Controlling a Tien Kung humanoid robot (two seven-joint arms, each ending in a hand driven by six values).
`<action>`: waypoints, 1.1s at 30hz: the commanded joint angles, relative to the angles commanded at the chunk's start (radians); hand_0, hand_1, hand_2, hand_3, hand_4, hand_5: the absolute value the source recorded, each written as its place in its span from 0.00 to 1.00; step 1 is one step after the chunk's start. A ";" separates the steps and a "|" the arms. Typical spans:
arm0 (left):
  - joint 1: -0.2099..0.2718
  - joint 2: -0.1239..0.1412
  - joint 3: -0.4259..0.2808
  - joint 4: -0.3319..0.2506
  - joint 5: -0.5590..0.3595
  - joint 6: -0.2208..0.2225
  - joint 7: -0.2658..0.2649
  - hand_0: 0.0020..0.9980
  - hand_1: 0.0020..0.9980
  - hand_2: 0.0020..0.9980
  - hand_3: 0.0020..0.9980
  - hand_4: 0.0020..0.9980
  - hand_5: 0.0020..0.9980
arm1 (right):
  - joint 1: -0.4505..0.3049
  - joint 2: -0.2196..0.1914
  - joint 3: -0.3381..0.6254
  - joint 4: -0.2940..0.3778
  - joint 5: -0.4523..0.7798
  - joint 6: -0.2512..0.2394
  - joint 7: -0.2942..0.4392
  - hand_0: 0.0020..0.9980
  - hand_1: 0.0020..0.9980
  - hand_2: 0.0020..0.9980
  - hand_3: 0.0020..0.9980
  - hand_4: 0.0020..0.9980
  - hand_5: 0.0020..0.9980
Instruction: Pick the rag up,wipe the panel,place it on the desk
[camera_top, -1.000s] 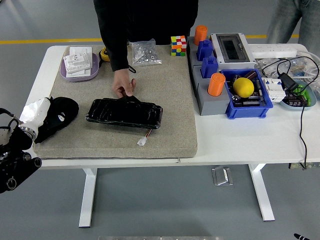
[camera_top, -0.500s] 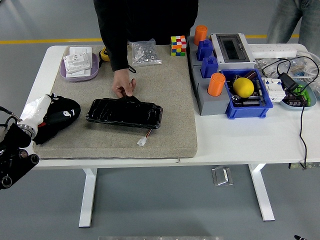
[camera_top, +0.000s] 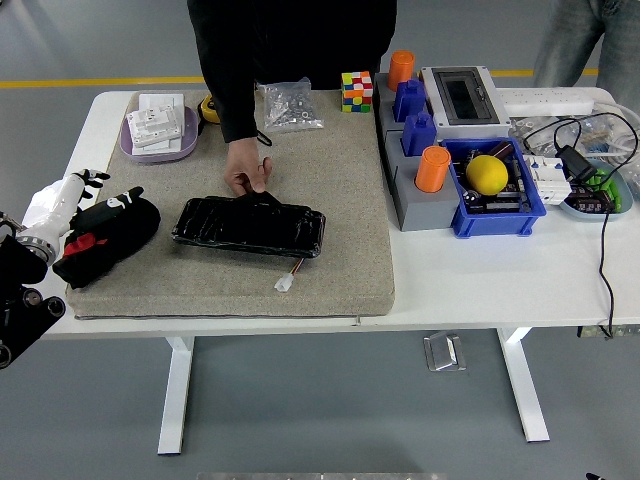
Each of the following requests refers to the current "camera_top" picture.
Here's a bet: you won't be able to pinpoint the person's right hand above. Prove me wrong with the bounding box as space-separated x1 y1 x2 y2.
223 135 274 195

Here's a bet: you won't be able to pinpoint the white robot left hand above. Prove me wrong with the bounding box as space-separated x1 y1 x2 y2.
19 168 146 245

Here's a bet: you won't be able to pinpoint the black panel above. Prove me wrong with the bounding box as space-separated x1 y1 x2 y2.
171 190 327 260

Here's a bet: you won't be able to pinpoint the purple oval tray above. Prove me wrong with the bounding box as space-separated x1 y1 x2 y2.
118 105 200 164

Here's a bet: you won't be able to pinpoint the yellow black tape measure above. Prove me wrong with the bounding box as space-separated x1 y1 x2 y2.
196 94 222 125

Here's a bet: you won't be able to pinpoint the clear bag of screws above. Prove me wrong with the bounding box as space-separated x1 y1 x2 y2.
257 77 325 134

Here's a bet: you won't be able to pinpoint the grey-brown mat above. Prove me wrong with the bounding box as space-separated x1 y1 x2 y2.
65 89 396 320

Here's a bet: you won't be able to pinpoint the white table leg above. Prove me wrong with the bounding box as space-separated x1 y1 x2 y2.
157 335 195 455
496 327 550 443

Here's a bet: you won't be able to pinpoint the multicolour puzzle cube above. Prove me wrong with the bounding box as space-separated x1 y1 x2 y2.
341 70 374 113

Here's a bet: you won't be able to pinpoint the blue block with knob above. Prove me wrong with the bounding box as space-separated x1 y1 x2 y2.
392 78 427 124
402 111 438 158

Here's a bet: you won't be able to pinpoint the orange cylinder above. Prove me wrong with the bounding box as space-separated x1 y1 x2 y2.
414 145 453 194
387 49 417 93

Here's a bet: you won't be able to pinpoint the silver floor socket plate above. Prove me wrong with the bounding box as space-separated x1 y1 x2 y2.
422 332 467 373

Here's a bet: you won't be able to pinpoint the yellow ball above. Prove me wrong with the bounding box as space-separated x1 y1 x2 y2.
465 154 510 197

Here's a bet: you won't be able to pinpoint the blue plastic bin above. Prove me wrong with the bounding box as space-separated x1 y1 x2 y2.
440 137 548 239

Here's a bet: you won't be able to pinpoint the light blue oval tray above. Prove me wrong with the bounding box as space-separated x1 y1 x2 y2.
558 158 634 222

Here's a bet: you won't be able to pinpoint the dark circuit board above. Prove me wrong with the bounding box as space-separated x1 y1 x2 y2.
462 149 532 215

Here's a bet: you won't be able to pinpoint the black electronic components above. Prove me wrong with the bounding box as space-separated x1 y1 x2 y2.
564 187 615 215

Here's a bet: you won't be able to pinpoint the green plastic part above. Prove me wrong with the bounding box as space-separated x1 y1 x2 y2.
587 168 624 211

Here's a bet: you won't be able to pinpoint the white circuit breaker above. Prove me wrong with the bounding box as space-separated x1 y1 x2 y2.
523 153 572 206

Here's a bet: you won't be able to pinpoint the white power strip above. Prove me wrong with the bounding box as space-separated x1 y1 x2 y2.
497 88 596 119

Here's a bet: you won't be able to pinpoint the black power adapter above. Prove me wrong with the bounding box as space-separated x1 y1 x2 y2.
555 144 599 185

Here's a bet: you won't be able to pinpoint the clear bag of parts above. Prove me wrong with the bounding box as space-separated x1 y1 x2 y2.
512 115 617 157

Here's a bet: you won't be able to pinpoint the person in jeans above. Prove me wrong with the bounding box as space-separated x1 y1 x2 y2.
532 0 640 101

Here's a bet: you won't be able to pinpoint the white switch plate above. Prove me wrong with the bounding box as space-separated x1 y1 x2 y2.
132 135 184 156
125 107 184 148
138 93 186 139

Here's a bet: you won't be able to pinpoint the white connector with wires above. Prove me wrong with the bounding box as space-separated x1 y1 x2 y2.
274 258 305 293

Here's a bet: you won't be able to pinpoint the grey electrical enclosure box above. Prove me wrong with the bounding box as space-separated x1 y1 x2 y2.
419 65 512 142

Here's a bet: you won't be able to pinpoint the black cable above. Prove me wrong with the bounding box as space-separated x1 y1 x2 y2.
522 112 640 341

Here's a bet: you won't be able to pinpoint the white cable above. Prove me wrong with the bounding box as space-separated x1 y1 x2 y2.
592 99 640 167

